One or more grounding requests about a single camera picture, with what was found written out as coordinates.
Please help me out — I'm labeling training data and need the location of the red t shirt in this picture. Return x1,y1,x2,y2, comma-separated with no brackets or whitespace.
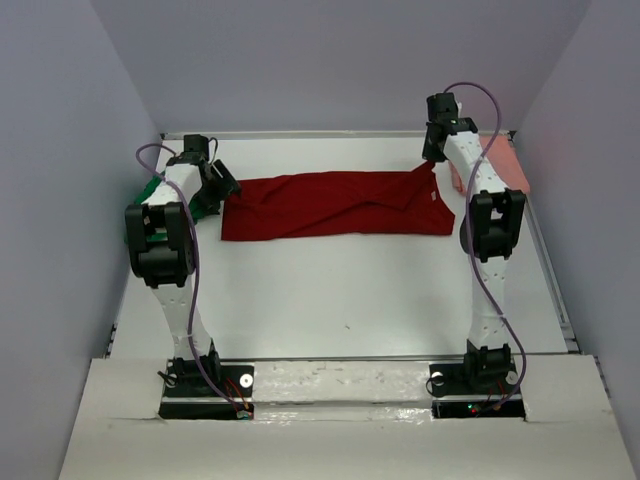
221,163,455,242

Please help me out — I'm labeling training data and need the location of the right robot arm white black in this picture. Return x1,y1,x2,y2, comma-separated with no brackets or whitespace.
423,92,526,398

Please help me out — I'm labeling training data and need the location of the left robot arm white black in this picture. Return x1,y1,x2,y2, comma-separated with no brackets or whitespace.
125,134,242,400

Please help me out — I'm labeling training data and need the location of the green t shirt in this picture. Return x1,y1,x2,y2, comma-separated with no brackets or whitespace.
134,172,221,226

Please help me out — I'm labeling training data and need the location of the pink folded t shirt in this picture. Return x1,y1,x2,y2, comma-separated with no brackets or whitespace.
449,134,531,195

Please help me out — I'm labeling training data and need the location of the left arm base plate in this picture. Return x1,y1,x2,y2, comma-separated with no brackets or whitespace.
157,362,255,421

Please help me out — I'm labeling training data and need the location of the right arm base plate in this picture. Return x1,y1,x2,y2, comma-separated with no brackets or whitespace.
425,363,526,420

